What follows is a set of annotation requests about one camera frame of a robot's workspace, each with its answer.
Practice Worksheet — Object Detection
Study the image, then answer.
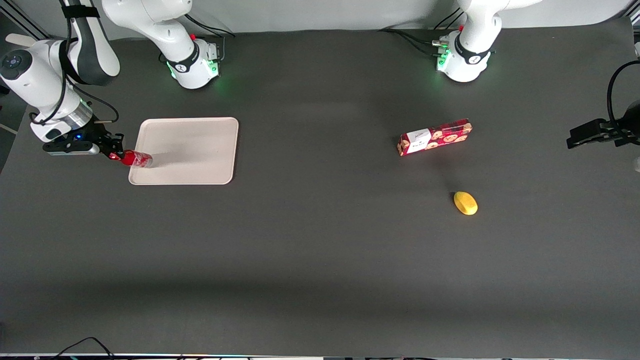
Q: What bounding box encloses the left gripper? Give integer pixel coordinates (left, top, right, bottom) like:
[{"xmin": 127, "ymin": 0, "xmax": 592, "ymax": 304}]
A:
[{"xmin": 566, "ymin": 100, "xmax": 640, "ymax": 150}]

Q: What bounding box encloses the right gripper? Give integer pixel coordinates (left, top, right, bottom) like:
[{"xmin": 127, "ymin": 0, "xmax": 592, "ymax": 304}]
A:
[{"xmin": 42, "ymin": 122, "xmax": 125, "ymax": 161}]

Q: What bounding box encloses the red coke bottle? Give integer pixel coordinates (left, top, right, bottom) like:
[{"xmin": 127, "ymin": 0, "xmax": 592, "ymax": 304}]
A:
[{"xmin": 111, "ymin": 148, "xmax": 154, "ymax": 169}]

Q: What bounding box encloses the beige plastic tray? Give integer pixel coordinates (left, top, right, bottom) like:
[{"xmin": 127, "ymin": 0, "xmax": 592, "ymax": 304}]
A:
[{"xmin": 128, "ymin": 117, "xmax": 240, "ymax": 186}]

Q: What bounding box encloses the yellow lemon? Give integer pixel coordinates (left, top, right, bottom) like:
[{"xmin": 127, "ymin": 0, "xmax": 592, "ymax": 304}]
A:
[{"xmin": 453, "ymin": 191, "xmax": 479, "ymax": 216}]

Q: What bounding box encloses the red cookie box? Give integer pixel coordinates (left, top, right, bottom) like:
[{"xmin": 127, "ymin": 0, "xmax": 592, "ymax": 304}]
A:
[{"xmin": 397, "ymin": 118, "xmax": 473, "ymax": 157}]

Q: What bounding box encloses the dark grey table mat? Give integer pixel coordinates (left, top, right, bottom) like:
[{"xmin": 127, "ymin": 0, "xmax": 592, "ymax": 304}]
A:
[{"xmin": 0, "ymin": 17, "xmax": 640, "ymax": 358}]

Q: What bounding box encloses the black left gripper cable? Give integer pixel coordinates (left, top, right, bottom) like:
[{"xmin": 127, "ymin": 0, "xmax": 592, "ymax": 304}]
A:
[{"xmin": 606, "ymin": 61, "xmax": 640, "ymax": 132}]

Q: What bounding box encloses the black right base cable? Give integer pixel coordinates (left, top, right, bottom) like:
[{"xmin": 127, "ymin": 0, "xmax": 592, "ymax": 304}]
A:
[{"xmin": 159, "ymin": 12, "xmax": 237, "ymax": 63}]

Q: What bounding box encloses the black base cable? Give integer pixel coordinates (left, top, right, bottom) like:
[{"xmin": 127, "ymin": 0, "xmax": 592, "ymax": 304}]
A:
[
  {"xmin": 378, "ymin": 27, "xmax": 447, "ymax": 57},
  {"xmin": 432, "ymin": 7, "xmax": 464, "ymax": 31},
  {"xmin": 159, "ymin": 12, "xmax": 237, "ymax": 63}
]

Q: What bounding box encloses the black left base cable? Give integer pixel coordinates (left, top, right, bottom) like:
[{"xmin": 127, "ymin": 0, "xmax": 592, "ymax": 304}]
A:
[
  {"xmin": 432, "ymin": 7, "xmax": 464, "ymax": 31},
  {"xmin": 378, "ymin": 27, "xmax": 447, "ymax": 57}
]

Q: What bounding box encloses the thin black looped cable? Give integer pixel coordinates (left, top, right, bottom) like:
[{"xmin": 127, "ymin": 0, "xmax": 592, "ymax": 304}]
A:
[{"xmin": 50, "ymin": 337, "xmax": 117, "ymax": 360}]

